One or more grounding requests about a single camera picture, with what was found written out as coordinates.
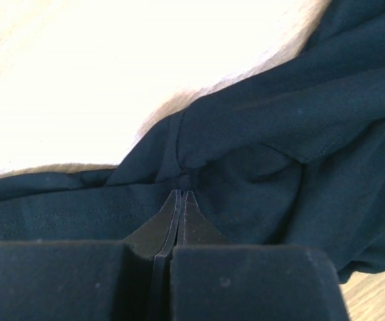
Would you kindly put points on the black floral print t-shirt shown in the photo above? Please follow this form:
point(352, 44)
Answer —
point(294, 155)

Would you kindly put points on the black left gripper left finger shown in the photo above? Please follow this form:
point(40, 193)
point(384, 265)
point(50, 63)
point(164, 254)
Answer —
point(157, 236)

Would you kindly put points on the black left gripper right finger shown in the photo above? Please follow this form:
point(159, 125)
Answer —
point(194, 228)

